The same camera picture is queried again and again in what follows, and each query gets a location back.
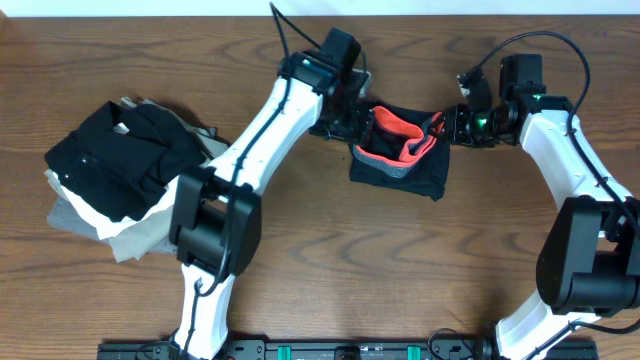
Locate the black leggings red waistband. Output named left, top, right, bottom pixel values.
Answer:
left=349, top=101, right=450, bottom=201

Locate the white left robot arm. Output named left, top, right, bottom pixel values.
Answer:
left=169, top=52, right=371, bottom=359

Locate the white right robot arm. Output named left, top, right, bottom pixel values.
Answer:
left=429, top=94, right=639, bottom=359

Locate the grey folded garment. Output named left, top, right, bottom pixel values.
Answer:
left=47, top=197, right=177, bottom=262

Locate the black folded garment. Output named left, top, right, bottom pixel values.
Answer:
left=44, top=101, right=206, bottom=222

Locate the white folded garment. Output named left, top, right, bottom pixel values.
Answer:
left=45, top=170, right=178, bottom=243

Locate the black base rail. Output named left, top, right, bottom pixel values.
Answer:
left=97, top=338, right=600, bottom=360

